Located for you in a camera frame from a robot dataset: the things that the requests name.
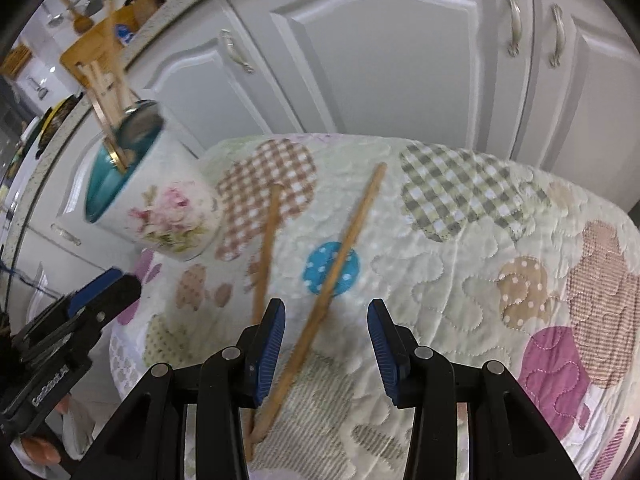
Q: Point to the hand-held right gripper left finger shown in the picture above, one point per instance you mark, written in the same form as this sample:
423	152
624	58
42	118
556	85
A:
270	355

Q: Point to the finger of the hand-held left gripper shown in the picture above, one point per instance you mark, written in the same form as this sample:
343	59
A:
95	287
117	295

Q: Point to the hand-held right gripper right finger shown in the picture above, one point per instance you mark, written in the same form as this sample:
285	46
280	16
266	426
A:
385	355

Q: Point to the white floral utensil cup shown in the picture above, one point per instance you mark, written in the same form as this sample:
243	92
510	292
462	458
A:
175	210

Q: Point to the metal spoon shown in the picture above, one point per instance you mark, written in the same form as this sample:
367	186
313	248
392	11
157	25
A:
142	125

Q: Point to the person's left hand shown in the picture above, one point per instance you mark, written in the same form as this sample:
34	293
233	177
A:
42	450

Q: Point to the patchwork quilted table cover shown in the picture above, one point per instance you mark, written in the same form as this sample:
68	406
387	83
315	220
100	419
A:
450	260

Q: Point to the yellow and black dish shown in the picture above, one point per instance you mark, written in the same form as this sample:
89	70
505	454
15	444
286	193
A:
57	117

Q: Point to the wooden cutting board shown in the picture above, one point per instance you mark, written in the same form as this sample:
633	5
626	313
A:
90	50

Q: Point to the small blue item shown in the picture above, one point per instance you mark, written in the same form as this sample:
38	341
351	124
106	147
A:
125	33

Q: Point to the wooden spoon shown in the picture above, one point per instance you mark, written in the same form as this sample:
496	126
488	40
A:
77	15

